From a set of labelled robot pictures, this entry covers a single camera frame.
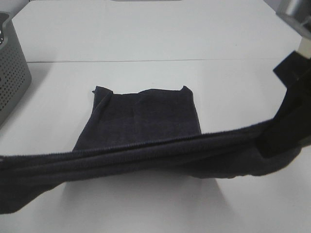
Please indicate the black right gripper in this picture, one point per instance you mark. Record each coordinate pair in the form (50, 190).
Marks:
(291, 126)

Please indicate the dark navy towel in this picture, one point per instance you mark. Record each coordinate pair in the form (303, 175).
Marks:
(125, 133)

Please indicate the beige storage box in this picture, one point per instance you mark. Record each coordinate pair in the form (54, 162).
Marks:
(305, 48)

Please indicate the grey perforated basket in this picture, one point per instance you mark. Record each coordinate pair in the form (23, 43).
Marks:
(15, 76)

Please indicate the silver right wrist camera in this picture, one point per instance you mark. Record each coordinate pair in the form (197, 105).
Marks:
(297, 14)

